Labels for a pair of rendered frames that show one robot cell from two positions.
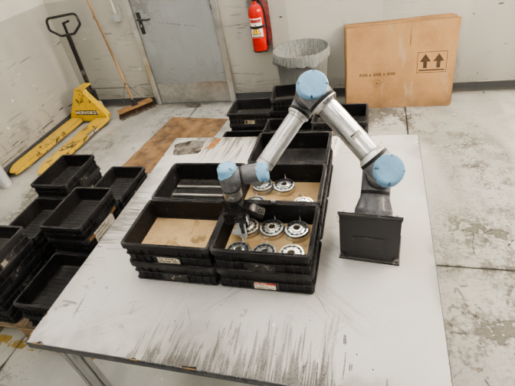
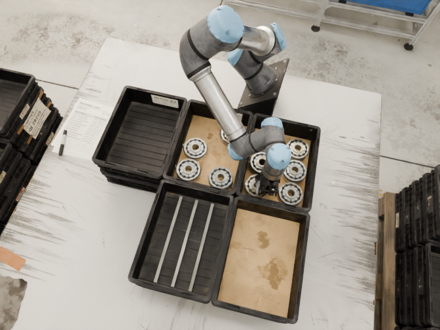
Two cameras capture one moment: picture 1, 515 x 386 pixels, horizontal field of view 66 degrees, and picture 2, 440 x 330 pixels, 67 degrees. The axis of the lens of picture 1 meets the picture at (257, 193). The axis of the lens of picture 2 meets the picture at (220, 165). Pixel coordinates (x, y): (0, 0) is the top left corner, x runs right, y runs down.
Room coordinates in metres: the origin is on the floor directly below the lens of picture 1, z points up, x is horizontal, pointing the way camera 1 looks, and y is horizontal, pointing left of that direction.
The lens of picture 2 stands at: (1.54, 0.56, 2.14)
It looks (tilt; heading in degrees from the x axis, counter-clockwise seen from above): 65 degrees down; 259
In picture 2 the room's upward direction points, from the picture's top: 4 degrees clockwise
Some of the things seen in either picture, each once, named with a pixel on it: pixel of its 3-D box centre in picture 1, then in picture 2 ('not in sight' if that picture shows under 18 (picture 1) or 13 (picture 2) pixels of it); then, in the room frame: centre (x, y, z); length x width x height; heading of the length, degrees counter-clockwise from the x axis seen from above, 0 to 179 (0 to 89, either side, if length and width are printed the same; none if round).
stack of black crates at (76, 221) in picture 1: (91, 231); not in sight; (2.08, 1.14, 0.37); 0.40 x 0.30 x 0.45; 159
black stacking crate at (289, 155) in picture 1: (291, 156); (144, 135); (1.74, -0.21, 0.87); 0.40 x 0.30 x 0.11; 70
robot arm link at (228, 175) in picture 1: (229, 177); (277, 159); (1.25, 0.09, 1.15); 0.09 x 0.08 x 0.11; 87
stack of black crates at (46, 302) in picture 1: (63, 290); not in sight; (1.70, 1.28, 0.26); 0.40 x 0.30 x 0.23; 159
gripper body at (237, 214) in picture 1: (234, 208); (269, 180); (1.25, 0.10, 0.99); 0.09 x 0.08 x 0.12; 76
